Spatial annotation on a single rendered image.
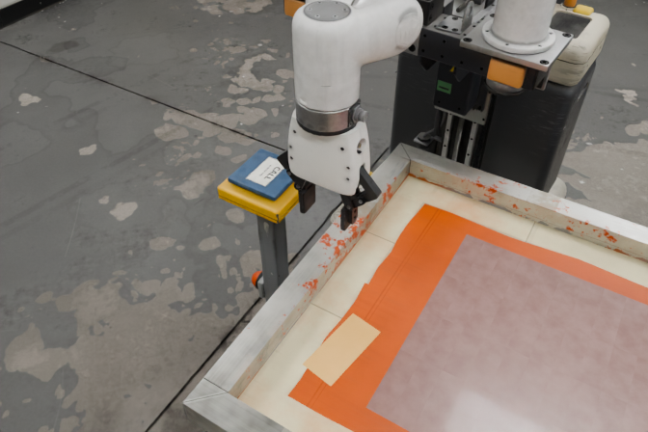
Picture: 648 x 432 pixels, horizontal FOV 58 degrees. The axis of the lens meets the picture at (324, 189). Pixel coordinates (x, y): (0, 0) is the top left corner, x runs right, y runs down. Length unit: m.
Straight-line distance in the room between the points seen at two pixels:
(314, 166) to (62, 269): 1.70
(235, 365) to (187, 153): 2.01
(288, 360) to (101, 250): 1.63
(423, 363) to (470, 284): 0.15
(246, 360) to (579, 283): 0.49
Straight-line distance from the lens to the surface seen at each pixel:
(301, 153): 0.73
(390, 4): 0.66
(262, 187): 0.99
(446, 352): 0.81
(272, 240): 1.11
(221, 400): 0.73
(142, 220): 2.42
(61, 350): 2.11
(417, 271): 0.89
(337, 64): 0.63
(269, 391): 0.77
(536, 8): 1.05
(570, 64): 1.67
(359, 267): 0.88
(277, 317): 0.78
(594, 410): 0.82
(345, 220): 0.78
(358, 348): 0.80
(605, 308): 0.92
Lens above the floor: 1.62
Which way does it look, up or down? 42 degrees down
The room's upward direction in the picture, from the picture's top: straight up
